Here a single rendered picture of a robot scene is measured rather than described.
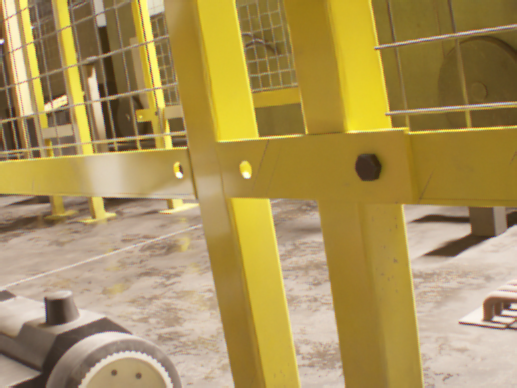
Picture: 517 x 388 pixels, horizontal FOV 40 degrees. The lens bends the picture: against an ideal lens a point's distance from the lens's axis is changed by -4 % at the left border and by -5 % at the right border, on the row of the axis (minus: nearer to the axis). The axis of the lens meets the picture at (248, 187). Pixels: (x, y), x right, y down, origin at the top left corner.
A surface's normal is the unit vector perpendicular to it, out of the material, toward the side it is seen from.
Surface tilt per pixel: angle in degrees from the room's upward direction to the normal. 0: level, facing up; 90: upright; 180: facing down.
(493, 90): 90
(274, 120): 90
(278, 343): 90
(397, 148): 90
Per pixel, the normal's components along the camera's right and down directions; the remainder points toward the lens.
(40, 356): -0.63, -0.53
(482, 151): -0.76, 0.22
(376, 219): 0.63, 0.00
